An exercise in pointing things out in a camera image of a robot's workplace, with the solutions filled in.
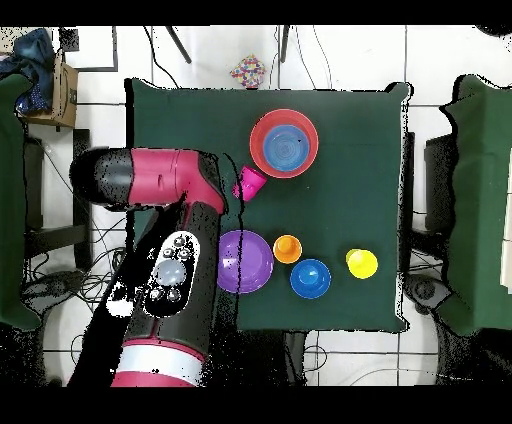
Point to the cardboard box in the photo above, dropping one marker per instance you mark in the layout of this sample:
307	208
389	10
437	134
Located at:
64	100

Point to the blue cloth bundle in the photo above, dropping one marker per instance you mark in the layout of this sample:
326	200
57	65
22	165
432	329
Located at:
34	52

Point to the black tripod leg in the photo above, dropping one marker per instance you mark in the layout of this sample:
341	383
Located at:
178	44
284	44

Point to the purple plastic bowl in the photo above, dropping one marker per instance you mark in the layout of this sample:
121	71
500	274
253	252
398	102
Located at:
252	262

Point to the orange plastic cup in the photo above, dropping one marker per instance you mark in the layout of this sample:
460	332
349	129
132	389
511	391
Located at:
287	248

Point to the small dark blue bowl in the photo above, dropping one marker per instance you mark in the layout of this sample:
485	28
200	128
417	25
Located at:
310	278

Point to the black rectangular frame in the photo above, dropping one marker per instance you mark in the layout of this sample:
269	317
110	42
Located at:
115	48

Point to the green cloth covered table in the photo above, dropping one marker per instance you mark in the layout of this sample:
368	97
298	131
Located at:
12	200
480	200

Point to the black pedestal foot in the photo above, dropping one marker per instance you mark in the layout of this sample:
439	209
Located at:
426	290
56	284

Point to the pink plastic cup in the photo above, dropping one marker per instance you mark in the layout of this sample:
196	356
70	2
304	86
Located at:
252	184

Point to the yellow plastic cup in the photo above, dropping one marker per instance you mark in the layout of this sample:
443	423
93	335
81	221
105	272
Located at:
362	264

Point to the dark green tablecloth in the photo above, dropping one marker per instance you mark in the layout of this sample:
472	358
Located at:
372	120

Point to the black stool frame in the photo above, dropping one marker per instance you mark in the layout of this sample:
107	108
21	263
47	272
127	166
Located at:
82	232
438	180

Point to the small light blue bowl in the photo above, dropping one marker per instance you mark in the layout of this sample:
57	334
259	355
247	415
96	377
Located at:
286	148

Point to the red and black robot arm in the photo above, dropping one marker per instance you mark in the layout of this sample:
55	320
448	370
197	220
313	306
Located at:
160	176

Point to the wide orange-red bowl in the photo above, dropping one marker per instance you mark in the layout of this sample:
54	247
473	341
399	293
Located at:
256	140

